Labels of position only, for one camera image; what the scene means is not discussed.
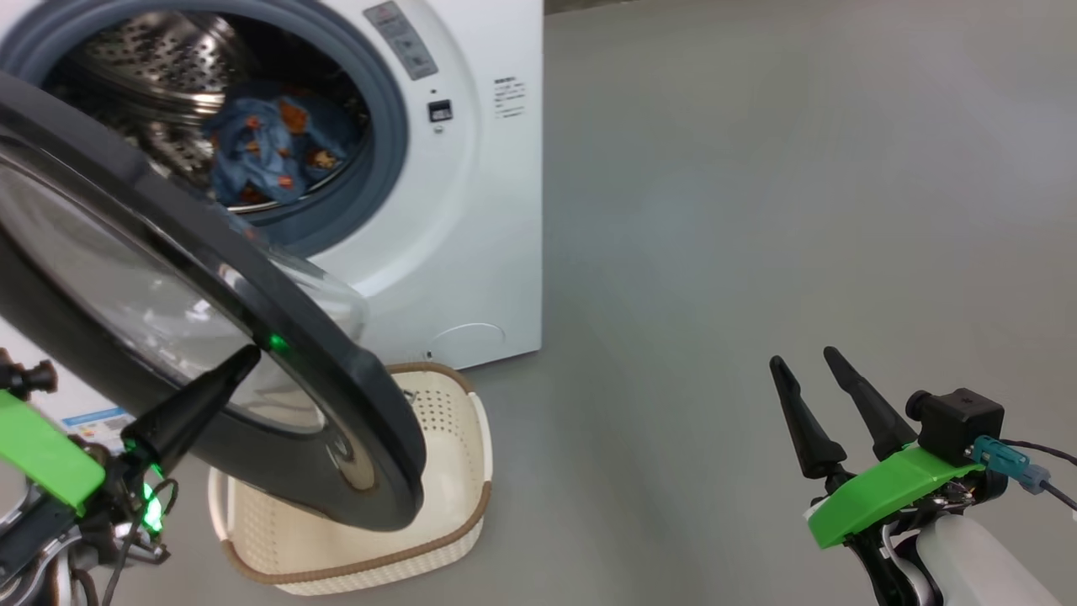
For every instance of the grey rubber door seal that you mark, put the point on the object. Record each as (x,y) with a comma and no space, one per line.
(383,143)

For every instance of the black square door latch socket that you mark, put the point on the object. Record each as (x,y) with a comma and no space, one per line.
(440,111)

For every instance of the black printed instruction text label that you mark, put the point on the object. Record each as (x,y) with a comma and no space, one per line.
(510,97)

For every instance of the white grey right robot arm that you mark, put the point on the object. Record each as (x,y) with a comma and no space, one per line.
(976,564)

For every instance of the white front-load washing machine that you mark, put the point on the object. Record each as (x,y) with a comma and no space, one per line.
(488,236)

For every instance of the blue energy label sticker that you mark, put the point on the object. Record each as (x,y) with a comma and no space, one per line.
(101,425)

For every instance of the perforated steel washer drum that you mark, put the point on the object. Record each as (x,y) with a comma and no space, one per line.
(160,59)

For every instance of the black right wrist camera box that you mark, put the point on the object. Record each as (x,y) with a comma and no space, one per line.
(959,421)

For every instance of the blue printed garment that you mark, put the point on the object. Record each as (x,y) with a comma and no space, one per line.
(261,151)

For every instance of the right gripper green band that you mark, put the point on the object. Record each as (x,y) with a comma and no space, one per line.
(883,492)

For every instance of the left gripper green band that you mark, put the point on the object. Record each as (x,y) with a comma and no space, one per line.
(42,454)

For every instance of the round white filter cover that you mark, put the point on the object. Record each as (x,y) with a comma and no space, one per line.
(467,343)

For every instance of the grey warning sticker red triangle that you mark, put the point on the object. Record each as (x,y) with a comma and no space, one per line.
(402,40)

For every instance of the black round glass washer door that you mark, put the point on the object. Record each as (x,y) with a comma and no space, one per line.
(353,404)

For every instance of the cream perforated basket brown rim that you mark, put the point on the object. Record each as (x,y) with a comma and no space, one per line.
(446,471)

